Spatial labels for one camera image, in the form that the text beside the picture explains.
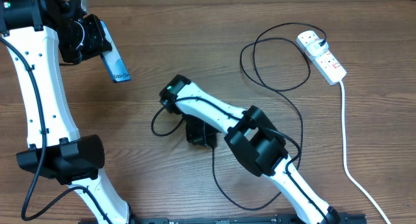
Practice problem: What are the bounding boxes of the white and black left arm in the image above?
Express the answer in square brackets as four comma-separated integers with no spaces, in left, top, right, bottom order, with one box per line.
[1,0,137,223]

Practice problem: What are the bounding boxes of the white power strip cord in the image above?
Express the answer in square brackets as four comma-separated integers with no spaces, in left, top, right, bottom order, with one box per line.
[338,80,393,224]

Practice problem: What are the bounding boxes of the black charging cable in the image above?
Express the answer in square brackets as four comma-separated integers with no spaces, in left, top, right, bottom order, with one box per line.
[211,21,328,212]

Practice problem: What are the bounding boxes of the white power strip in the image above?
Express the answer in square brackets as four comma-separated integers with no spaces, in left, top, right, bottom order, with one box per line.
[296,31,346,85]

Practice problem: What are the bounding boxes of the white charger plug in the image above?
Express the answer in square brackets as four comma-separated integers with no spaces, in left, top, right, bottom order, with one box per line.
[306,39,329,59]

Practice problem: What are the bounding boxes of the blue Galaxy smartphone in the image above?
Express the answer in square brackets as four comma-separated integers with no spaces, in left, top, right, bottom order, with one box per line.
[100,21,131,83]

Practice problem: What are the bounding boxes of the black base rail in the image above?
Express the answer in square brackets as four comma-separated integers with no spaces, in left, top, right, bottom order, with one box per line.
[77,212,368,224]

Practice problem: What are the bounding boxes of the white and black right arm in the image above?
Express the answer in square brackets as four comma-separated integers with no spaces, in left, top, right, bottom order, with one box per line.
[159,75,341,223]

